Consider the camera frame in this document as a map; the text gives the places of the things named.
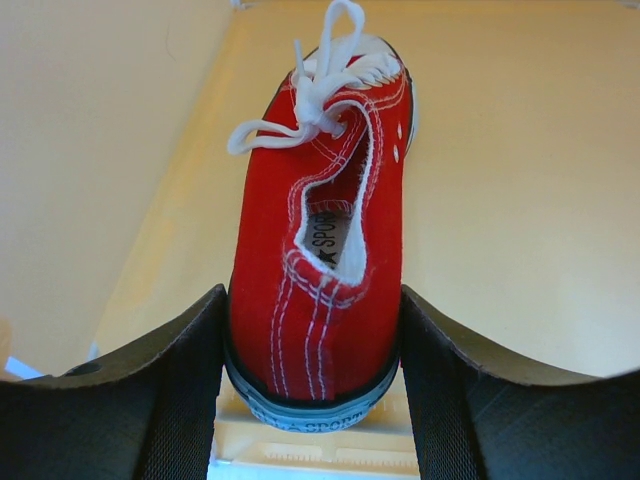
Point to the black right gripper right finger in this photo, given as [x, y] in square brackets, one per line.
[482, 411]

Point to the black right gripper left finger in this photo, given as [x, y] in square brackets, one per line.
[144, 411]

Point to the red canvas sneaker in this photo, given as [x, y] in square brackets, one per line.
[312, 338]

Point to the yellow plastic shoe cabinet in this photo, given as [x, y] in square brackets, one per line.
[120, 206]

